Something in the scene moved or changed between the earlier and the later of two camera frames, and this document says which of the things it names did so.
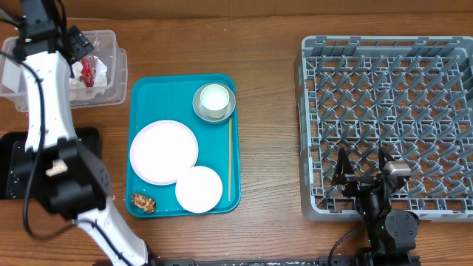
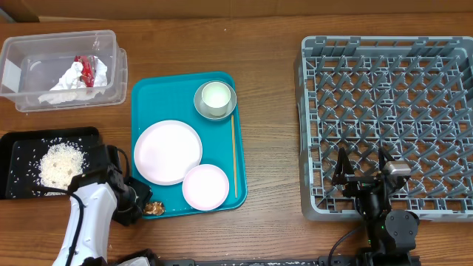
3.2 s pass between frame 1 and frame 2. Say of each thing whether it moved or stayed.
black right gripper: stayed
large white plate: stayed
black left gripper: moved
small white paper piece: stayed
